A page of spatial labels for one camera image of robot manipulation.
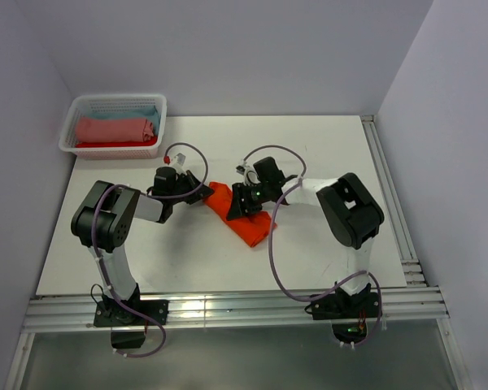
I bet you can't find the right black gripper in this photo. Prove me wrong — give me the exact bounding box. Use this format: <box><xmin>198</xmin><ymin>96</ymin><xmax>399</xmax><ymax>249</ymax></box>
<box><xmin>226</xmin><ymin>181</ymin><xmax>271</xmax><ymax>220</ymax></box>

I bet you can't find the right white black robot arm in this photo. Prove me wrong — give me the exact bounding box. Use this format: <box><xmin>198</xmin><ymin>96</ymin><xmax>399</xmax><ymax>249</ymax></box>
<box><xmin>226</xmin><ymin>157</ymin><xmax>385</xmax><ymax>317</ymax></box>

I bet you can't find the orange t-shirt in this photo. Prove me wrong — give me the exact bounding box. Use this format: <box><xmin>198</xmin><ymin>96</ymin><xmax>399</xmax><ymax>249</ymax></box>
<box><xmin>205</xmin><ymin>180</ymin><xmax>279</xmax><ymax>248</ymax></box>

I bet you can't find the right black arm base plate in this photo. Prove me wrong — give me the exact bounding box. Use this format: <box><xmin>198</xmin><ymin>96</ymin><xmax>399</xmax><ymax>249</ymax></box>
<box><xmin>304</xmin><ymin>291</ymin><xmax>380</xmax><ymax>320</ymax></box>

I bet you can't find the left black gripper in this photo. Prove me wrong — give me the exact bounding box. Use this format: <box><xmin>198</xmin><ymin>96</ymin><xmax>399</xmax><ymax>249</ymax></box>
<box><xmin>169</xmin><ymin>170</ymin><xmax>214</xmax><ymax>205</ymax></box>

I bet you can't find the aluminium front rail frame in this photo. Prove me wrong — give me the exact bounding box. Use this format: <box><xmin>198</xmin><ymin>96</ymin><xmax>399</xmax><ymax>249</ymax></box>
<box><xmin>5</xmin><ymin>285</ymin><xmax>473</xmax><ymax>389</ymax></box>

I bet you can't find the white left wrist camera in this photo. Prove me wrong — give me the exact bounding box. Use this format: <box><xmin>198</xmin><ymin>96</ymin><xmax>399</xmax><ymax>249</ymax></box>
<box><xmin>163</xmin><ymin>153</ymin><xmax>185</xmax><ymax>170</ymax></box>

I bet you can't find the aluminium right side rail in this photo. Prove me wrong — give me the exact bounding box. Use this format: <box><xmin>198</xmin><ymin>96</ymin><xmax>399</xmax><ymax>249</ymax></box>
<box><xmin>359</xmin><ymin>114</ymin><xmax>428</xmax><ymax>288</ymax></box>

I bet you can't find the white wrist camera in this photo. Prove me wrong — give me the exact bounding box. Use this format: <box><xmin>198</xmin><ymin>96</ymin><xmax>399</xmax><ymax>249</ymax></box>
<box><xmin>163</xmin><ymin>153</ymin><xmax>185</xmax><ymax>170</ymax></box>
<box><xmin>236</xmin><ymin>161</ymin><xmax>256</xmax><ymax>184</ymax></box>

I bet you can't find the rolled red t-shirt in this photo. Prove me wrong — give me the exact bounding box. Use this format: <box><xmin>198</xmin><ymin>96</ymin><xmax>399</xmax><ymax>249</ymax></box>
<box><xmin>75</xmin><ymin>136</ymin><xmax>158</xmax><ymax>149</ymax></box>

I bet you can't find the rolled pink t-shirt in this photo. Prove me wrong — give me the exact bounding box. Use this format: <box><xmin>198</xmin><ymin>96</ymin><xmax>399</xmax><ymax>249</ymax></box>
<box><xmin>75</xmin><ymin>117</ymin><xmax>155</xmax><ymax>143</ymax></box>

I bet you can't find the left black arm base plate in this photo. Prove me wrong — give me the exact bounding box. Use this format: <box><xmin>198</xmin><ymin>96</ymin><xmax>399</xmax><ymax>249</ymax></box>
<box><xmin>93</xmin><ymin>299</ymin><xmax>169</xmax><ymax>327</ymax></box>

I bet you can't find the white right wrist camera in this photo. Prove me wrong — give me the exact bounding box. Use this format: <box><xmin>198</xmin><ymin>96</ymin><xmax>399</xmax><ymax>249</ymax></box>
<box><xmin>236</xmin><ymin>161</ymin><xmax>256</xmax><ymax>184</ymax></box>

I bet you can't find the white plastic mesh basket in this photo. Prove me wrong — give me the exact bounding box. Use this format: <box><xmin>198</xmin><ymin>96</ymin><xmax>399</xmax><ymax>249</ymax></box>
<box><xmin>59</xmin><ymin>93</ymin><xmax>168</xmax><ymax>160</ymax></box>

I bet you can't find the rolled light blue t-shirt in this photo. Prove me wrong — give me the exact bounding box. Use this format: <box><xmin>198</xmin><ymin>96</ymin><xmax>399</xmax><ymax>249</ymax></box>
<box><xmin>89</xmin><ymin>106</ymin><xmax>160</xmax><ymax>130</ymax></box>

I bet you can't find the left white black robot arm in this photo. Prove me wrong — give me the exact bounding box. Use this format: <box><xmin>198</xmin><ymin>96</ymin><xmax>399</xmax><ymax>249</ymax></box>
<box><xmin>71</xmin><ymin>167</ymin><xmax>214</xmax><ymax>324</ymax></box>

